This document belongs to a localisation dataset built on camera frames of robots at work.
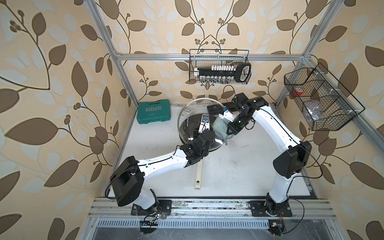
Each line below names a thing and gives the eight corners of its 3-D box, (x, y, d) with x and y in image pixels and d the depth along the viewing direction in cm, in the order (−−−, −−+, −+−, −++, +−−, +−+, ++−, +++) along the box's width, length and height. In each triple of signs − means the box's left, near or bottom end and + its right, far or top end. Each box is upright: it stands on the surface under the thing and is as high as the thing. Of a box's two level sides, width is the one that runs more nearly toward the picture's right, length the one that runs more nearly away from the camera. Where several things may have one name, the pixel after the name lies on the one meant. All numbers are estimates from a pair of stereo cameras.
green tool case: (137, 124, 110) (135, 120, 106) (139, 105, 123) (138, 101, 119) (171, 120, 112) (170, 116, 109) (170, 102, 125) (169, 97, 121)
